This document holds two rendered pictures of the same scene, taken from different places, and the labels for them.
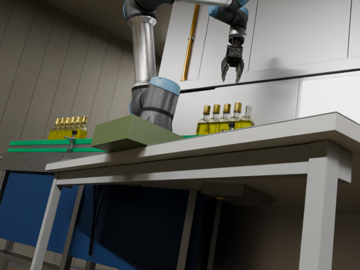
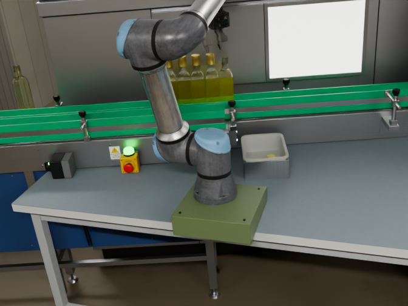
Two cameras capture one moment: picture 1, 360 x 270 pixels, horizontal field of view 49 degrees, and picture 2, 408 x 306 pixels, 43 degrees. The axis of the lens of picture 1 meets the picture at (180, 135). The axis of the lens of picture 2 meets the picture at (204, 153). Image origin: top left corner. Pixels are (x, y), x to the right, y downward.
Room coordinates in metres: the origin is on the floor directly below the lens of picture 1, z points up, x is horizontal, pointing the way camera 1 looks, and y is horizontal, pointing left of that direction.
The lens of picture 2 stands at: (0.12, 1.05, 1.77)
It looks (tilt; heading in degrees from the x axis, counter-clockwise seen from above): 27 degrees down; 323
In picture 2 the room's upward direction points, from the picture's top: 5 degrees counter-clockwise
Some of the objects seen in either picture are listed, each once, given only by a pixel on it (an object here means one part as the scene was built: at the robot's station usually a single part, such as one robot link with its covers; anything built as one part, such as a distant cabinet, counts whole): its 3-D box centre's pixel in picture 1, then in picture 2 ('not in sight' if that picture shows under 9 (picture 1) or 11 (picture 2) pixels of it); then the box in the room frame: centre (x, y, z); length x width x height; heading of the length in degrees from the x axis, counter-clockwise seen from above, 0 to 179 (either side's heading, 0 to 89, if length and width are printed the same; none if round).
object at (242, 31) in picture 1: (237, 35); not in sight; (1.63, -0.18, 1.44); 0.08 x 0.08 x 0.05
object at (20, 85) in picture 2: not in sight; (23, 94); (2.38, 0.34, 1.01); 0.06 x 0.06 x 0.26; 45
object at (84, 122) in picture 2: not in sight; (83, 129); (1.96, 0.27, 0.94); 0.07 x 0.04 x 0.13; 140
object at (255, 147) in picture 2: not in sight; (264, 155); (1.46, -0.25, 0.80); 0.22 x 0.17 x 0.09; 140
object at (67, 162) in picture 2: not in sight; (62, 166); (2.01, 0.37, 0.79); 0.08 x 0.08 x 0.08; 50
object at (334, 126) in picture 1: (274, 201); (256, 135); (1.72, -0.45, 0.73); 1.58 x 1.52 x 0.04; 34
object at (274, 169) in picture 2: not in sight; (263, 153); (1.48, -0.26, 0.79); 0.27 x 0.17 x 0.08; 140
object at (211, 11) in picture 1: (223, 10); not in sight; (1.57, -0.09, 1.52); 0.11 x 0.11 x 0.08; 25
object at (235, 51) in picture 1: (234, 50); (214, 11); (1.62, -0.17, 1.36); 0.09 x 0.08 x 0.12; 173
